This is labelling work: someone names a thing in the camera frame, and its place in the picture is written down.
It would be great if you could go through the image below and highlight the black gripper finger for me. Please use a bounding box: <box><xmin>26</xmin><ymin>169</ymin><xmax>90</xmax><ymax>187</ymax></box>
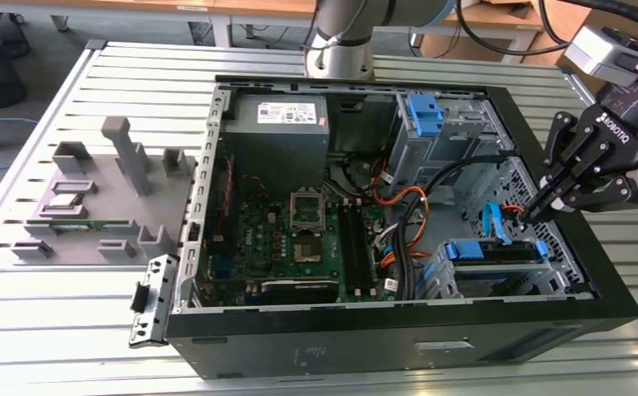
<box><xmin>550</xmin><ymin>167</ymin><xmax>638</xmax><ymax>215</ymax></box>
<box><xmin>519</xmin><ymin>111</ymin><xmax>615</xmax><ymax>227</ymax></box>

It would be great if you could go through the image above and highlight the red orange power wire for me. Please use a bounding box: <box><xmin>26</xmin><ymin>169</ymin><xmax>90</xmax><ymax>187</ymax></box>
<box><xmin>499</xmin><ymin>204</ymin><xmax>538</xmax><ymax>229</ymax></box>

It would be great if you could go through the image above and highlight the light blue data wire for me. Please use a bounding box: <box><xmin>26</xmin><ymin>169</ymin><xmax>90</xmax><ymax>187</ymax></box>
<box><xmin>482</xmin><ymin>200</ymin><xmax>517</xmax><ymax>249</ymax></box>

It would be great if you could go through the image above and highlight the hard disk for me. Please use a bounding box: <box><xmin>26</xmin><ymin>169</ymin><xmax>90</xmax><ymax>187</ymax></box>
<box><xmin>417</xmin><ymin>238</ymin><xmax>550</xmax><ymax>298</ymax></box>

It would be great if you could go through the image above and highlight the metal disk bay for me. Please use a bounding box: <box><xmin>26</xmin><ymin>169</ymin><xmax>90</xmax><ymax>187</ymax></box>
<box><xmin>426</xmin><ymin>237</ymin><xmax>579</xmax><ymax>297</ymax></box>

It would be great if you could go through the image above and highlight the metal drive cage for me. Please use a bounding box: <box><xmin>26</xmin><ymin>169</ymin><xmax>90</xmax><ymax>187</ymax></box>
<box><xmin>389</xmin><ymin>95</ymin><xmax>517</xmax><ymax>195</ymax></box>

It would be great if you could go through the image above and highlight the blue plastic bay latch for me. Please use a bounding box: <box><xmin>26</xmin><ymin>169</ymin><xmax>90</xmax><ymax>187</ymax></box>
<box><xmin>405</xmin><ymin>93</ymin><xmax>446</xmax><ymax>139</ymax></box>

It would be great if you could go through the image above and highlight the small wooden desk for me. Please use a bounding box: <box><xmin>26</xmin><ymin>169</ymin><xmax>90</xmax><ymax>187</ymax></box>
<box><xmin>409</xmin><ymin>0</ymin><xmax>550</xmax><ymax>64</ymax></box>

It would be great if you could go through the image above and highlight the black RAM slot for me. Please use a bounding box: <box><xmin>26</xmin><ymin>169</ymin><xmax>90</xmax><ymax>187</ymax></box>
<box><xmin>351</xmin><ymin>197</ymin><xmax>379</xmax><ymax>296</ymax></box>
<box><xmin>338</xmin><ymin>197</ymin><xmax>359</xmax><ymax>296</ymax></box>

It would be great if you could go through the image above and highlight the metal socket cover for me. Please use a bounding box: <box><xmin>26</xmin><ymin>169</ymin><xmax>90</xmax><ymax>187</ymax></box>
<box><xmin>288</xmin><ymin>187</ymin><xmax>330</xmax><ymax>233</ymax></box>

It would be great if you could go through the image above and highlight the CPU socket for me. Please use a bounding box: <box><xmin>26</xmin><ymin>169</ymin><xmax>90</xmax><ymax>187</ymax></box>
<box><xmin>290</xmin><ymin>233</ymin><xmax>326</xmax><ymax>266</ymax></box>

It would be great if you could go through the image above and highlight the grey power supply unit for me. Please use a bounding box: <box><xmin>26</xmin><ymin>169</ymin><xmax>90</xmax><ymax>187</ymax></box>
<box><xmin>223</xmin><ymin>93</ymin><xmax>331</xmax><ymax>182</ymax></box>

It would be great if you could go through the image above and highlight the black open PC case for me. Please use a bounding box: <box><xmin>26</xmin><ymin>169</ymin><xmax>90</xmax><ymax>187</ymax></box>
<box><xmin>162</xmin><ymin>73</ymin><xmax>638</xmax><ymax>379</ymax></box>

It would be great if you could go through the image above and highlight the black graphics card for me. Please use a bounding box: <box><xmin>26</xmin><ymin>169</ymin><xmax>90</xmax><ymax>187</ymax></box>
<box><xmin>256</xmin><ymin>278</ymin><xmax>340</xmax><ymax>305</ymax></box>

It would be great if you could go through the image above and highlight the green motherboard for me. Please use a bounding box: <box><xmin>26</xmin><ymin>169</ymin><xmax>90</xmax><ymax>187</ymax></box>
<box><xmin>202</xmin><ymin>187</ymin><xmax>403</xmax><ymax>307</ymax></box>

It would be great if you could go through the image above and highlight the grey parts rack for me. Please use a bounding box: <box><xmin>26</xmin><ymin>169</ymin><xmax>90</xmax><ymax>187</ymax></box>
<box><xmin>10</xmin><ymin>115</ymin><xmax>199</xmax><ymax>266</ymax></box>

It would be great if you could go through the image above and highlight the long wooden desk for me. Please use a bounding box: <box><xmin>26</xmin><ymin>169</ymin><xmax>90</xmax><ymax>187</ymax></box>
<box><xmin>0</xmin><ymin>0</ymin><xmax>319</xmax><ymax>47</ymax></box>

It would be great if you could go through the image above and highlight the green RAM stick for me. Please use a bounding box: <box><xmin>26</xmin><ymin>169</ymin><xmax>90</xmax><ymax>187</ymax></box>
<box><xmin>47</xmin><ymin>221</ymin><xmax>108</xmax><ymax>230</ymax></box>

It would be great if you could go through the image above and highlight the silver CPU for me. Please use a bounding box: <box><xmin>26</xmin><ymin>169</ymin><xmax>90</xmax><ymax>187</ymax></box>
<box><xmin>46</xmin><ymin>192</ymin><xmax>84</xmax><ymax>210</ymax></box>

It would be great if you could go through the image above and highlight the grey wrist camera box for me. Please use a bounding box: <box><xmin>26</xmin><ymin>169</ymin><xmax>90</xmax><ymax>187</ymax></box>
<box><xmin>565</xmin><ymin>24</ymin><xmax>638</xmax><ymax>86</ymax></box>

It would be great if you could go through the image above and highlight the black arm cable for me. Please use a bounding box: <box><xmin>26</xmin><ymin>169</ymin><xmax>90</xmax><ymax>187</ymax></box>
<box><xmin>558</xmin><ymin>0</ymin><xmax>638</xmax><ymax>36</ymax></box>

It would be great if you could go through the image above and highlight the orange wire bundle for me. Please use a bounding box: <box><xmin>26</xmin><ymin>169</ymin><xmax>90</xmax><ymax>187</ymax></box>
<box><xmin>371</xmin><ymin>185</ymin><xmax>434</xmax><ymax>269</ymax></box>

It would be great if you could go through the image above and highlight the thick black cable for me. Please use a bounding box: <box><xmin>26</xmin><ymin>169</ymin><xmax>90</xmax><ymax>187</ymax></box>
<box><xmin>394</xmin><ymin>153</ymin><xmax>515</xmax><ymax>301</ymax></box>

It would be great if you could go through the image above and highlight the motherboard power wire bundle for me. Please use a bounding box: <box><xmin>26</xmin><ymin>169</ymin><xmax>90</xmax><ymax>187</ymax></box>
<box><xmin>320</xmin><ymin>177</ymin><xmax>378</xmax><ymax>204</ymax></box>

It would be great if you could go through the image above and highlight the thin red fan wire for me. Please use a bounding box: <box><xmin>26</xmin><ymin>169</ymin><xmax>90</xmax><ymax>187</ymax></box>
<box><xmin>212</xmin><ymin>153</ymin><xmax>268</xmax><ymax>243</ymax></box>

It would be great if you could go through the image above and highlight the metal expansion slot bracket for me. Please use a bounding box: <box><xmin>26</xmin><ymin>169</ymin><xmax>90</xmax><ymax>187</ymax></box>
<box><xmin>127</xmin><ymin>253</ymin><xmax>180</xmax><ymax>348</ymax></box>

